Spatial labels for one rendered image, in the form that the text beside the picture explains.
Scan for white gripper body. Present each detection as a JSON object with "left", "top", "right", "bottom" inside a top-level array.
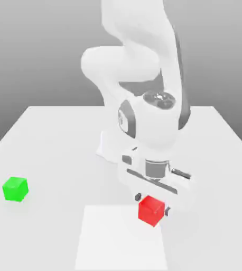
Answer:
[{"left": 118, "top": 165, "right": 193, "bottom": 207}]

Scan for small red cube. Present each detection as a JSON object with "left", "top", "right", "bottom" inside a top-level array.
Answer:
[{"left": 137, "top": 195, "right": 166, "bottom": 228}]

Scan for small green cube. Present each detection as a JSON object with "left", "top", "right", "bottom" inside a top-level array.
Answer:
[{"left": 2, "top": 176, "right": 30, "bottom": 203}]

